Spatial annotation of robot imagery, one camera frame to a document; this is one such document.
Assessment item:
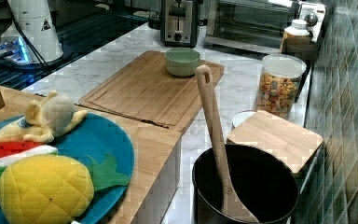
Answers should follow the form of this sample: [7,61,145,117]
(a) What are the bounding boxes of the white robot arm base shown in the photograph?
[0,0,63,65]

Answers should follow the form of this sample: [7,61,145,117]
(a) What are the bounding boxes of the wooden cutting board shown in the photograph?
[77,50,226,135]

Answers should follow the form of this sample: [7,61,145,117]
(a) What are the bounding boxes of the white cup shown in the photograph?
[231,110,255,129]

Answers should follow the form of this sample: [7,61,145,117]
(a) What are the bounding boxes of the yellow plush pineapple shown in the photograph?
[0,154,130,224]

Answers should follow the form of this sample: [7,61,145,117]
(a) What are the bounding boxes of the silver toaster oven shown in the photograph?
[205,0,327,54]

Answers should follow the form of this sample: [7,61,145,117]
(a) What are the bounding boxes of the wooden spatula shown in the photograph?
[195,64,259,223]

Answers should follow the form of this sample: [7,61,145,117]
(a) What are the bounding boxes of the black utensil pot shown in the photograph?
[192,145,299,224]

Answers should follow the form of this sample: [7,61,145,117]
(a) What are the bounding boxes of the white cap seasoning bottle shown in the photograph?
[280,19,310,52]

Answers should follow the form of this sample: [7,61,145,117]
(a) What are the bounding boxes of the blue round plate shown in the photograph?
[0,112,135,224]

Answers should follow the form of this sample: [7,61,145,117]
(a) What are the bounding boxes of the green ceramic bowl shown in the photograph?
[165,48,200,77]

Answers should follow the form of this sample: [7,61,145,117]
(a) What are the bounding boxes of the silver black toaster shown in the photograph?
[160,0,202,48]

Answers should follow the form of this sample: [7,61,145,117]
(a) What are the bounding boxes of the wooden lid container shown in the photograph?
[227,110,323,188]

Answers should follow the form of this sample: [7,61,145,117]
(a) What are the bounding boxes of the black drawer handle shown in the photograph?
[31,93,170,129]

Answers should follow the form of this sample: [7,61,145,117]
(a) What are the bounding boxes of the black cable on base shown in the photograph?
[9,12,49,68]

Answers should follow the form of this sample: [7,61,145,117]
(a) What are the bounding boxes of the plush watermelon slice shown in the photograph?
[0,141,59,199]

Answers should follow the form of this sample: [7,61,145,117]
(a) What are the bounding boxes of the yellow plush snail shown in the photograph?
[0,91,88,144]

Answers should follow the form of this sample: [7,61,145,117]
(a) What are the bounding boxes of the clear cereal jar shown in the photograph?
[254,54,307,119]

